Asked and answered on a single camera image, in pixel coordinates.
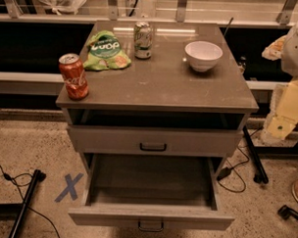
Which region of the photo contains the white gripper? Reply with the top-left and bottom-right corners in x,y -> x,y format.
260,78 -> 298,144

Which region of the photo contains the green 7up can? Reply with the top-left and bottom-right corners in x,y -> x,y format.
133,22 -> 153,59

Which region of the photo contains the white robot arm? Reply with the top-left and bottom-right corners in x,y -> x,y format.
260,21 -> 298,144

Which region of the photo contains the grey drawer cabinet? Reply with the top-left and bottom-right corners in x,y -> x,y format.
57,23 -> 259,170

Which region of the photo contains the open grey lower drawer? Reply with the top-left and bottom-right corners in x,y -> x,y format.
69,155 -> 234,232

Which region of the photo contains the red Coca-Cola can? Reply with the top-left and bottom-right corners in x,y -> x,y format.
59,54 -> 89,100

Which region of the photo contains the black stand leg right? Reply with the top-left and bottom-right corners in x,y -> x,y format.
243,127 -> 269,184

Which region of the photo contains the black stand leg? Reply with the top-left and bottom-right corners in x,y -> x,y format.
9,169 -> 46,238
243,127 -> 269,184

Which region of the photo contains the white bowl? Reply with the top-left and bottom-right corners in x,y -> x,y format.
184,41 -> 223,71

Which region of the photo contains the black caster leg right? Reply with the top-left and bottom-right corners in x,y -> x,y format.
278,205 -> 298,220

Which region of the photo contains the green chip bag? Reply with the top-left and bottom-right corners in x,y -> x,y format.
83,30 -> 131,71

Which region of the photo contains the blue tape X mark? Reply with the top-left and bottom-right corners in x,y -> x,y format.
55,172 -> 83,202

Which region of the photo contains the black stand leg left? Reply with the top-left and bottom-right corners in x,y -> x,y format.
9,169 -> 46,238

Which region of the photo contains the black cable left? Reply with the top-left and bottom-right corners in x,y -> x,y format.
0,154 -> 66,238

